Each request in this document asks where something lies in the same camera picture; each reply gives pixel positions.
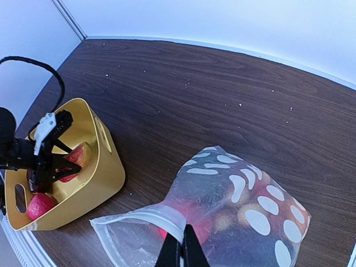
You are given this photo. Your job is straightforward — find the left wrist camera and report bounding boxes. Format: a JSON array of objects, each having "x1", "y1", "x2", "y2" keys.
[{"x1": 33, "y1": 110, "x2": 73, "y2": 156}]

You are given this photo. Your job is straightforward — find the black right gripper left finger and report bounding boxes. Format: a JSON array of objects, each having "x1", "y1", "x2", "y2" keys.
[{"x1": 155, "y1": 234, "x2": 181, "y2": 267}]

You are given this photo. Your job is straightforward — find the clear polka dot zip bag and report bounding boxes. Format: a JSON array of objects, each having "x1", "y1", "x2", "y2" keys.
[{"x1": 91, "y1": 146, "x2": 310, "y2": 266}]

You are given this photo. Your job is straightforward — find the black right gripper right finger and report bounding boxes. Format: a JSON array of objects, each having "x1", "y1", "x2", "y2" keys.
[{"x1": 182, "y1": 224, "x2": 210, "y2": 267}]

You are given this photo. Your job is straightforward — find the front aluminium rail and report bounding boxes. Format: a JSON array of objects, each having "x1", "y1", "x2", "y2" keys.
[{"x1": 1, "y1": 214, "x2": 57, "y2": 267}]

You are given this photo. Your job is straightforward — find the pink red toy fruit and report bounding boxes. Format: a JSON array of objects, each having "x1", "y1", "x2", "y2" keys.
[{"x1": 27, "y1": 193, "x2": 57, "y2": 220}]

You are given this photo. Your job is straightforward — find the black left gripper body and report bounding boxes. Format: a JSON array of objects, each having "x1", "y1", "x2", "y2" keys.
[{"x1": 1, "y1": 107, "x2": 53, "y2": 192}]

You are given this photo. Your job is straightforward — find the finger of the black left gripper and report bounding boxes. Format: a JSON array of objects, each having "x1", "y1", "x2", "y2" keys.
[{"x1": 52, "y1": 154, "x2": 81, "y2": 182}]

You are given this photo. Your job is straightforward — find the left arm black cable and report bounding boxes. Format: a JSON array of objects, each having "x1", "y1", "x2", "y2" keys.
[{"x1": 0, "y1": 56, "x2": 66, "y2": 115}]

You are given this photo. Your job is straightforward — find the red orange toy mango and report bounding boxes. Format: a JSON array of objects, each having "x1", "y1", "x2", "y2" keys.
[{"x1": 60, "y1": 142, "x2": 92, "y2": 183}]

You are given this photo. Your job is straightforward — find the left aluminium corner post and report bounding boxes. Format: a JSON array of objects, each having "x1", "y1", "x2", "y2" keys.
[{"x1": 52, "y1": 0, "x2": 87, "y2": 41}]

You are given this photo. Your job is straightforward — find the red lychee bunch toy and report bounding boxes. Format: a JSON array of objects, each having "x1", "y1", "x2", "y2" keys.
[{"x1": 212, "y1": 167, "x2": 279, "y2": 236}]

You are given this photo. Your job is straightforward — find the yellow plastic basket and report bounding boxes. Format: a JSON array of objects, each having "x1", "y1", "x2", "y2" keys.
[{"x1": 4, "y1": 98, "x2": 125, "y2": 231}]

